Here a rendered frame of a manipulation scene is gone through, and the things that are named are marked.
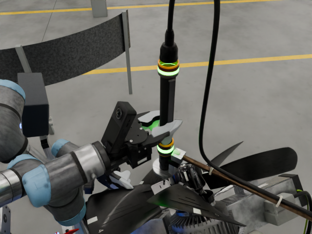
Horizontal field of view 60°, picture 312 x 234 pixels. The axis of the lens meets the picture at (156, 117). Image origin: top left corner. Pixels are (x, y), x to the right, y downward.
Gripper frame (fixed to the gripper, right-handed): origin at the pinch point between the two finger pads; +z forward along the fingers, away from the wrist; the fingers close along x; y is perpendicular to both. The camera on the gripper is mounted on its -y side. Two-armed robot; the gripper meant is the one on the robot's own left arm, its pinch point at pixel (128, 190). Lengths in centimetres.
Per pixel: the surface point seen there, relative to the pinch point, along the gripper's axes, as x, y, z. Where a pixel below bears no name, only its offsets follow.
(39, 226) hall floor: 118, 8, -87
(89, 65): 44, 121, -126
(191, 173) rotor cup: -8.9, 10.8, 17.3
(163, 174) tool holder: -16.9, -0.4, 12.4
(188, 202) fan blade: -21.6, -8.3, 22.9
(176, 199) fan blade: -22.2, -9.5, 20.3
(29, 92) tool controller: -8, 14, -63
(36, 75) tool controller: -8, 26, -71
